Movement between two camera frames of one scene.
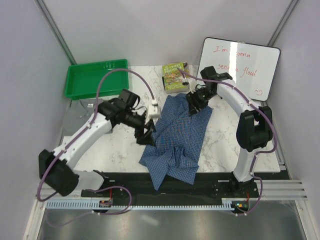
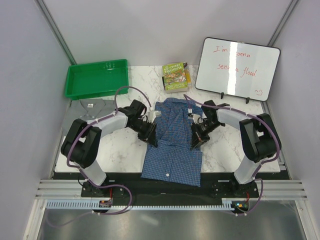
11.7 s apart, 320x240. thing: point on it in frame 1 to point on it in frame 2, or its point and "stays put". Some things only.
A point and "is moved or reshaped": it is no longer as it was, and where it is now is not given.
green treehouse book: x=172 y=78 stays put
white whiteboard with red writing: x=254 y=68 stays put
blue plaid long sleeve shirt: x=179 y=141 is moved or reshaped
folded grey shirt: x=79 y=112 stays put
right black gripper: x=194 y=106 to x=197 y=138
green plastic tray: x=82 y=80 stays put
